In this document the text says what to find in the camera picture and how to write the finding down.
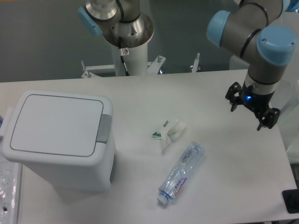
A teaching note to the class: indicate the crumpled white paper wrapper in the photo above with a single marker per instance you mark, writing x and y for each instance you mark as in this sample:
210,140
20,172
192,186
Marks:
169,132

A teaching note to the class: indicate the black device at table edge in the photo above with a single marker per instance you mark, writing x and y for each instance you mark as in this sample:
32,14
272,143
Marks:
291,200

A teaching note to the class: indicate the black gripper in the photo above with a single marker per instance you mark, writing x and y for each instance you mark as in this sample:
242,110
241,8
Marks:
257,103

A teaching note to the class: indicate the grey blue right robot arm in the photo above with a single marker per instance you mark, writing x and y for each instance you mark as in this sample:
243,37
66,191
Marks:
249,34

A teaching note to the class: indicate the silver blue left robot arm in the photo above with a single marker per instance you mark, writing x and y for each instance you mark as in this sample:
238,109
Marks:
119,19

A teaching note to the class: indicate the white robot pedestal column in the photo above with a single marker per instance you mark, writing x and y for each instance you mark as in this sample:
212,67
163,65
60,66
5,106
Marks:
136,58

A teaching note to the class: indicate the white metal base frame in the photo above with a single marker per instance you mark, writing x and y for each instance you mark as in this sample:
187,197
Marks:
153,68

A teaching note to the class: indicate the white plastic trash can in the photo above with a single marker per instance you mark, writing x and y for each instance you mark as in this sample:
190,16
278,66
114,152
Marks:
54,134

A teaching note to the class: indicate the clear empty plastic bottle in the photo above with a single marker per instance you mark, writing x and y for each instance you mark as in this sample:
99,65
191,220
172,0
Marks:
180,173

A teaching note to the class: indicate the white tray at left edge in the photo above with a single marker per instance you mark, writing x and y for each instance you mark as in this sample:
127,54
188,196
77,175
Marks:
10,186

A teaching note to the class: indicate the grey trash can push button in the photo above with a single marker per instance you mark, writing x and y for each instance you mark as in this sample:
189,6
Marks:
104,128

